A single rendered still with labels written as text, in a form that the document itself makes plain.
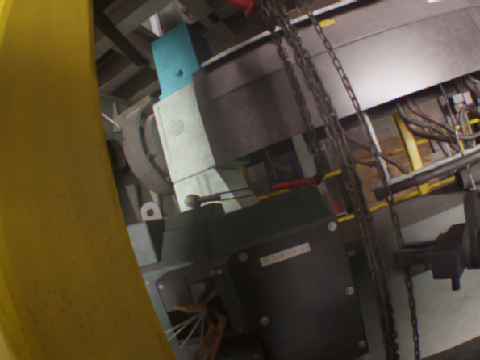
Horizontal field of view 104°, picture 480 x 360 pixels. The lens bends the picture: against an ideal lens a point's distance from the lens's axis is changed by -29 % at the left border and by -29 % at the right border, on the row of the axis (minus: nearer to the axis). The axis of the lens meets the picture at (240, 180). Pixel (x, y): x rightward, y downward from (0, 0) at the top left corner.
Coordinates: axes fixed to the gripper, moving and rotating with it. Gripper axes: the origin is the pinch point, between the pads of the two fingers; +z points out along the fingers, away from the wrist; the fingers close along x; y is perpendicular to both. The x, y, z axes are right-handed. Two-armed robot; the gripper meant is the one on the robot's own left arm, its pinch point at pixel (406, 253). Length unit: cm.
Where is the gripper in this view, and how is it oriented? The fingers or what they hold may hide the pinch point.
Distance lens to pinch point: 55.4
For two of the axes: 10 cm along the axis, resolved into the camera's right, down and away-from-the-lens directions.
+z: -4.2, 2.3, 8.8
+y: 3.1, 9.5, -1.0
